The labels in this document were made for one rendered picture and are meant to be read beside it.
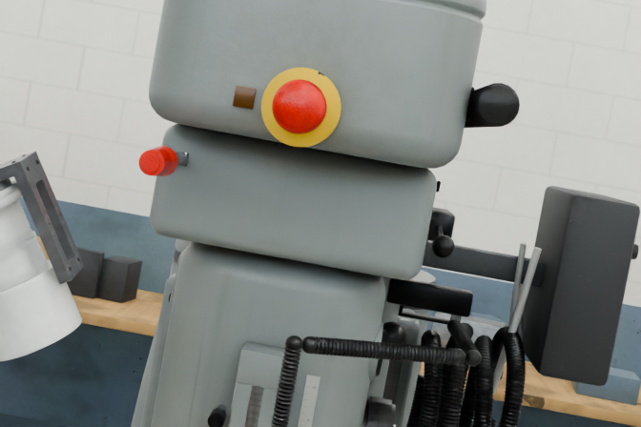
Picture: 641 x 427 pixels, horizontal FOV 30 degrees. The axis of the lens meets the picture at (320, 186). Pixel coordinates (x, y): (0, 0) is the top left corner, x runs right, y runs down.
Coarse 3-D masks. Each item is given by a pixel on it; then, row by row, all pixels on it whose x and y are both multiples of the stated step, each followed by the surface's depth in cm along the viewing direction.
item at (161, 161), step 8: (144, 152) 88; (152, 152) 88; (160, 152) 88; (168, 152) 91; (176, 152) 99; (184, 152) 102; (144, 160) 88; (152, 160) 88; (160, 160) 88; (168, 160) 90; (176, 160) 93; (184, 160) 101; (144, 168) 88; (152, 168) 88; (160, 168) 88; (168, 168) 90
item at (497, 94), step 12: (492, 84) 94; (504, 84) 94; (480, 96) 94; (492, 96) 94; (504, 96) 94; (516, 96) 94; (468, 108) 101; (480, 108) 94; (492, 108) 94; (504, 108) 94; (516, 108) 94; (468, 120) 106; (480, 120) 96; (492, 120) 94; (504, 120) 94
